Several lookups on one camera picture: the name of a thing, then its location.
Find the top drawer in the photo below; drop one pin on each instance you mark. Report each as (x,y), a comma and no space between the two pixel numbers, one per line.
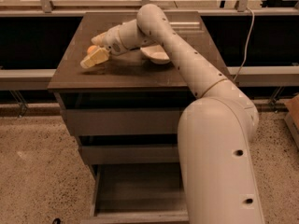
(123,113)

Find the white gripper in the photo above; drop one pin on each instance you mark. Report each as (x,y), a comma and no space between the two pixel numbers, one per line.
(111,42)

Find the cardboard box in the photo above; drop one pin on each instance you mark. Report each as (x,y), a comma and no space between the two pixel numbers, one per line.
(292,118)

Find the middle drawer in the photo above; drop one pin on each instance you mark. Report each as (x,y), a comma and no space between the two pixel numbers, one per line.
(120,149)

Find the open bottom drawer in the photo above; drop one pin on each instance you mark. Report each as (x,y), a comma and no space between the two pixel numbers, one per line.
(143,193)

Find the orange fruit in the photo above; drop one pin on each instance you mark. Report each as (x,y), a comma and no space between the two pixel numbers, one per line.
(91,49)

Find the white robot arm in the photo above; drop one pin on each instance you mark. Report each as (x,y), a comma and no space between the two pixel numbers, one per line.
(214,131)

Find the white bowl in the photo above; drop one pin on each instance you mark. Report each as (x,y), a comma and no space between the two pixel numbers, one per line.
(156,54)

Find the dark brown drawer cabinet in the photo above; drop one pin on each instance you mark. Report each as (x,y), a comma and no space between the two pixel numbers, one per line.
(128,72)

